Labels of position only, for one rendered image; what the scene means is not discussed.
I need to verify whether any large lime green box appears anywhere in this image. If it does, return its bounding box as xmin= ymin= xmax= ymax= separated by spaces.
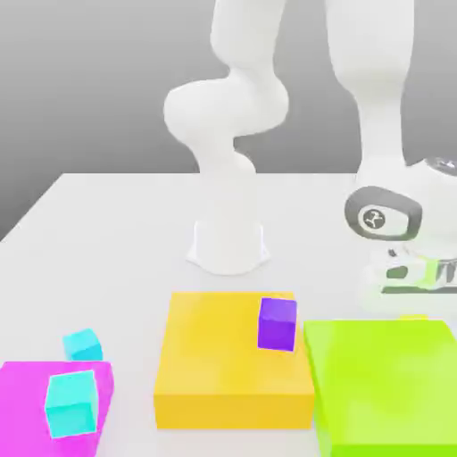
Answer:
xmin=303 ymin=318 xmax=457 ymax=457

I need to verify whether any large orange box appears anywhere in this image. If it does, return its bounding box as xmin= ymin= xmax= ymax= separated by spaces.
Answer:
xmin=153 ymin=291 xmax=316 ymax=430

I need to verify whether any large magenta box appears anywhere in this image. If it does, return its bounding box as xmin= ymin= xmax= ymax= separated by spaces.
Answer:
xmin=0 ymin=361 xmax=115 ymax=457

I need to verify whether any small cyan cube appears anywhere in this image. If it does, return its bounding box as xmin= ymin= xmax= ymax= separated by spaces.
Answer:
xmin=44 ymin=370 xmax=99 ymax=440
xmin=62 ymin=328 xmax=104 ymax=362

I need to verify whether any small purple cube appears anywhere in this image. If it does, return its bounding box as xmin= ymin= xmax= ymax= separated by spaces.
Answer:
xmin=257 ymin=296 xmax=298 ymax=353

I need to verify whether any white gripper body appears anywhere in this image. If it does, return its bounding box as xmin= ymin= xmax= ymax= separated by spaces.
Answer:
xmin=358 ymin=280 xmax=457 ymax=321

